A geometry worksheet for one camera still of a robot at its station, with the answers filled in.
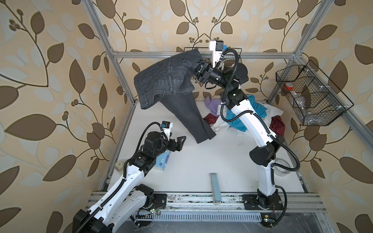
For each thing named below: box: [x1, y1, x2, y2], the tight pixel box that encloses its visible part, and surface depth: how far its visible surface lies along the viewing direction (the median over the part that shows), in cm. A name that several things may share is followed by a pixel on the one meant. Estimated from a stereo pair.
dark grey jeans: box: [134, 49, 216, 144], surface depth 53 cm
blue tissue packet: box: [153, 149, 171, 171], surface depth 85 cm
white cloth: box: [256, 101, 284, 135], surface depth 103 cm
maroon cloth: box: [269, 115, 286, 137], surface depth 101 cm
